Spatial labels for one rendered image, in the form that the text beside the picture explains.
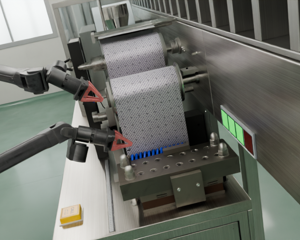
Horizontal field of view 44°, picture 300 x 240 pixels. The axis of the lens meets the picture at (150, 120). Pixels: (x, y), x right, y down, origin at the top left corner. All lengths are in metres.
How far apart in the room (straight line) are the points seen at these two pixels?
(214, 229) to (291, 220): 1.42
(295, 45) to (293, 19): 0.04
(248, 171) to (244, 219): 0.43
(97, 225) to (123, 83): 0.49
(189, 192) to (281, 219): 1.50
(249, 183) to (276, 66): 1.04
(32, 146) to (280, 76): 0.84
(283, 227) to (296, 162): 1.86
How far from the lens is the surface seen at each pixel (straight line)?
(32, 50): 6.97
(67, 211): 1.37
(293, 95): 0.71
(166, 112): 1.34
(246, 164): 1.68
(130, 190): 1.22
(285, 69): 0.72
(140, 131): 1.35
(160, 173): 1.22
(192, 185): 1.22
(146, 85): 1.31
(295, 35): 0.68
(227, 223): 1.29
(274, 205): 2.80
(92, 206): 1.40
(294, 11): 0.67
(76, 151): 1.32
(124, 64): 1.52
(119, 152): 1.46
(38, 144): 1.29
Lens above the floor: 1.61
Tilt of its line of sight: 20 degrees down
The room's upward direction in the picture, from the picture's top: 12 degrees counter-clockwise
